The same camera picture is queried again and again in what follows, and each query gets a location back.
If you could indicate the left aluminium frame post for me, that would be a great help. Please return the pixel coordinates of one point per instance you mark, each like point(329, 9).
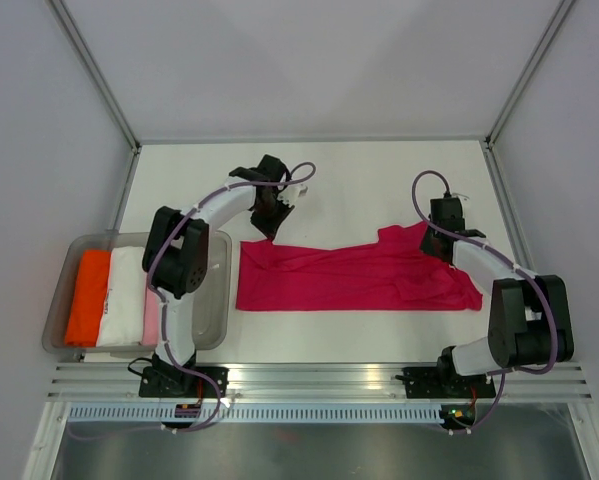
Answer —
point(85, 56)

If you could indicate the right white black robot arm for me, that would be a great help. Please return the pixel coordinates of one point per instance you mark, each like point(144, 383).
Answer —
point(529, 327)

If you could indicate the clear plastic bin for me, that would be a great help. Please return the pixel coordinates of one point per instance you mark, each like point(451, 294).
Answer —
point(211, 302)

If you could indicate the magenta t shirt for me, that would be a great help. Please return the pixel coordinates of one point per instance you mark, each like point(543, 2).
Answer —
point(391, 274)

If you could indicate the white slotted cable duct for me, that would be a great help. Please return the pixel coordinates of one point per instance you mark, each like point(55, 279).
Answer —
point(259, 413)

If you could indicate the aluminium frame post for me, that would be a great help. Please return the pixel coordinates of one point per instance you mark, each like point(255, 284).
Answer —
point(85, 56)
point(538, 54)

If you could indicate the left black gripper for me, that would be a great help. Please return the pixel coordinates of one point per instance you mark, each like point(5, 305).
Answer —
point(269, 230)

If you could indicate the orange rolled t shirt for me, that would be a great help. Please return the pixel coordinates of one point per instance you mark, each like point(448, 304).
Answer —
point(88, 300)

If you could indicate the aluminium mounting rail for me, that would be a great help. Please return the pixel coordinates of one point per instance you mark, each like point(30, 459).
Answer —
point(366, 383)

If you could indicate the right aluminium frame post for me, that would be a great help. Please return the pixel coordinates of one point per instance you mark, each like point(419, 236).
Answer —
point(538, 54)

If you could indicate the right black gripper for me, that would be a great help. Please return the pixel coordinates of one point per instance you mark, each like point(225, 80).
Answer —
point(426, 247)

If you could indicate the white rolled t shirt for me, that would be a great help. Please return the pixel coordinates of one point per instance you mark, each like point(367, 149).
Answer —
point(123, 315)

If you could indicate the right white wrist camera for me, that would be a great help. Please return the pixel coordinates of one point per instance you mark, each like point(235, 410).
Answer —
point(464, 200)

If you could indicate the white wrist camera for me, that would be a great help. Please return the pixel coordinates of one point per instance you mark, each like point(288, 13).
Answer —
point(290, 195)
point(464, 200)

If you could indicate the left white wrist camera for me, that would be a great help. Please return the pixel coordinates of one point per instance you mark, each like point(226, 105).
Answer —
point(290, 195)

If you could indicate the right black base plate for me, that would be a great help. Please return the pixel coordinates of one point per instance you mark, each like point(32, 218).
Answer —
point(429, 383)

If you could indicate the pink rolled t shirt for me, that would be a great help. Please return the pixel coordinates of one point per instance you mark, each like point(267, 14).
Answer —
point(151, 319)

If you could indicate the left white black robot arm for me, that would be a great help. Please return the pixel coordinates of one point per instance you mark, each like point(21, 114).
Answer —
point(176, 255)

